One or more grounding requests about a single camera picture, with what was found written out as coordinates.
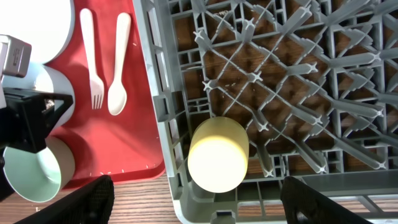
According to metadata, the red serving tray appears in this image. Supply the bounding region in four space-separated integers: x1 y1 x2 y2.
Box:
43 0 166 190

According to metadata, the large light blue plate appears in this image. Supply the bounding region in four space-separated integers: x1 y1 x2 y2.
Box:
1 0 75 64

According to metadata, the white plastic fork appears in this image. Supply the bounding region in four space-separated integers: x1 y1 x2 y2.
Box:
80 8 104 110

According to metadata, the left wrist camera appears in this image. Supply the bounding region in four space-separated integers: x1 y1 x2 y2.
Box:
1 34 32 78

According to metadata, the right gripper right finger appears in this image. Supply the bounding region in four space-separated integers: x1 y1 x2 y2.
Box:
280 176 371 224

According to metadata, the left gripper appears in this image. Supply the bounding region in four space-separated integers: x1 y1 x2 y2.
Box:
0 87 75 200

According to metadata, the yellow plastic cup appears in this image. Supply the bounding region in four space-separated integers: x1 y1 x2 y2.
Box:
188 116 249 193

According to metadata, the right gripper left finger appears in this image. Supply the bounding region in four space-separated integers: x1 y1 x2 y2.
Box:
17 175 114 224

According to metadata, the food scraps and rice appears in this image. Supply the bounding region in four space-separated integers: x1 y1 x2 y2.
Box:
44 99 55 111

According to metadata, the mint green bowl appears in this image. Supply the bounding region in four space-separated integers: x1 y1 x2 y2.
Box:
3 136 75 203

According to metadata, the small light blue bowl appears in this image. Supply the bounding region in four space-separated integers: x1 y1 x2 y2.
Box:
2 62 75 129

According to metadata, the grey dishwasher rack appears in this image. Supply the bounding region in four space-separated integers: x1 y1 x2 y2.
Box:
133 0 397 223

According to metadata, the white plastic spoon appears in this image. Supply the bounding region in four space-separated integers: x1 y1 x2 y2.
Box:
108 12 131 116

